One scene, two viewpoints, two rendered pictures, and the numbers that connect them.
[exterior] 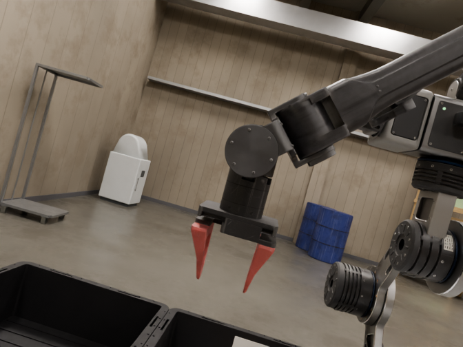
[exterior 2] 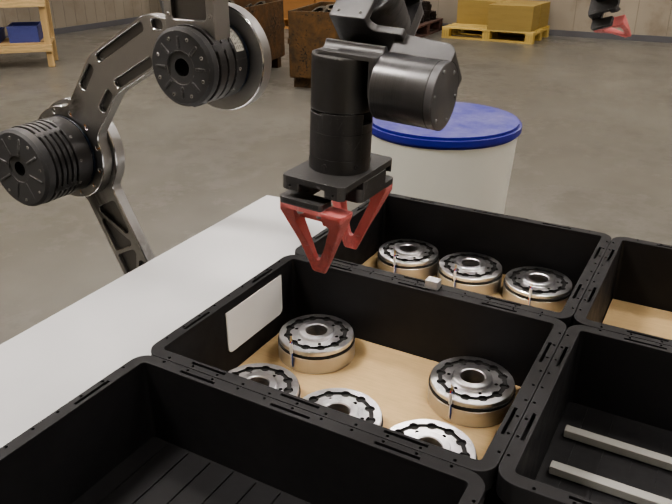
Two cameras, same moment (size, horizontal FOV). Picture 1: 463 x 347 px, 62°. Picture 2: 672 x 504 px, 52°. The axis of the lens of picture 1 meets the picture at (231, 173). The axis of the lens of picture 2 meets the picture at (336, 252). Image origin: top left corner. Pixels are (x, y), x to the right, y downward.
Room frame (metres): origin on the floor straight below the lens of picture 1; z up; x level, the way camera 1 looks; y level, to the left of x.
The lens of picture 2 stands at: (0.25, 0.55, 1.35)
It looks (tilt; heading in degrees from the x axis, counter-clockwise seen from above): 25 degrees down; 295
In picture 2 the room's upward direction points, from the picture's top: straight up
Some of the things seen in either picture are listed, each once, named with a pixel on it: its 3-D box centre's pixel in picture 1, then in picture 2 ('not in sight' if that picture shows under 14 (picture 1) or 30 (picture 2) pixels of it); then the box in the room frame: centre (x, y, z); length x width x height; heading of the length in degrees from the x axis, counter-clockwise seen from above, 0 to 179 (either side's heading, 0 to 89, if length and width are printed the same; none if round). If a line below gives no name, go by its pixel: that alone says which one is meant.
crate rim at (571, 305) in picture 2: not in sight; (455, 250); (0.48, -0.39, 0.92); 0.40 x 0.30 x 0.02; 175
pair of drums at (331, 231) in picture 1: (322, 230); not in sight; (7.69, -2.07, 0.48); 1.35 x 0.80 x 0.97; 177
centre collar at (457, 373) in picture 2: not in sight; (472, 377); (0.39, -0.16, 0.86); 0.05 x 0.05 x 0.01
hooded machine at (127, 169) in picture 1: (127, 169); not in sight; (7.32, 1.92, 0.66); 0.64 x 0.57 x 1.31; 85
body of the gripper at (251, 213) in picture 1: (244, 199); (340, 146); (0.50, -0.02, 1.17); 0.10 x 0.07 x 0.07; 85
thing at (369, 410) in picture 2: not in sight; (337, 416); (0.51, -0.03, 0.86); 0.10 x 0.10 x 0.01
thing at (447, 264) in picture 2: not in sight; (470, 266); (0.47, -0.47, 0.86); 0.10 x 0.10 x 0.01
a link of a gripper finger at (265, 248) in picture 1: (243, 254); (346, 210); (0.51, -0.04, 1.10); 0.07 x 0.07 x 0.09; 85
